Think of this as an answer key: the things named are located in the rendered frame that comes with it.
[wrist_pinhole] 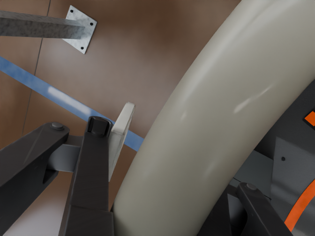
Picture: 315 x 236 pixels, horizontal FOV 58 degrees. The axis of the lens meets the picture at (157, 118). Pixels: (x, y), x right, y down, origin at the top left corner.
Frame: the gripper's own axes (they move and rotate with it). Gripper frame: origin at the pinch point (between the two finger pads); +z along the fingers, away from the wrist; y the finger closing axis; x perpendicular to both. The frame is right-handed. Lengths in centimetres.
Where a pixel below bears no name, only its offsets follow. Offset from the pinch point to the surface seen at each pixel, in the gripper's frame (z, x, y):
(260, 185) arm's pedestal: 79, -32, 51
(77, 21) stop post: 152, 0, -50
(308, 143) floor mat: 103, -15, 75
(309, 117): 102, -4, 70
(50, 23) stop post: 126, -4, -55
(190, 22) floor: 128, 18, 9
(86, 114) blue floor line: 151, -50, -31
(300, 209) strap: 101, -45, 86
